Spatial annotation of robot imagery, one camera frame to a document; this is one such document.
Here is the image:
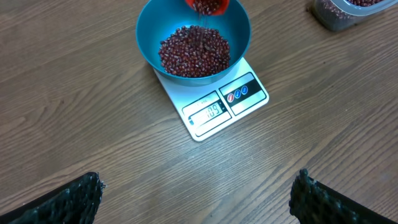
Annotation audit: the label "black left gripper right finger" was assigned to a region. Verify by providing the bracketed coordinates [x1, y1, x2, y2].
[289, 169, 397, 224]

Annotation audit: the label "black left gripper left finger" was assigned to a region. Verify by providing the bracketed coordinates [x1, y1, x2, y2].
[1, 172, 104, 224]

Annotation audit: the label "red measuring scoop blue handle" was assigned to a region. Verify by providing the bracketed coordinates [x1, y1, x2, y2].
[185, 0, 229, 16]

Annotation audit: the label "white digital kitchen scale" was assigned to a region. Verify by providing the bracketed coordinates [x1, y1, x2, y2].
[155, 58, 269, 142]

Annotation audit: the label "red beans in bowl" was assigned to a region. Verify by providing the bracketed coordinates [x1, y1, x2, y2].
[158, 26, 231, 78]

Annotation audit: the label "blue plastic bowl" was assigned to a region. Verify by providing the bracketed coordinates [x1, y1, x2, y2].
[136, 0, 252, 86]

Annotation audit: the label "clear plastic food container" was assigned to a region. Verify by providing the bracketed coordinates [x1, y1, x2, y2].
[310, 0, 397, 32]

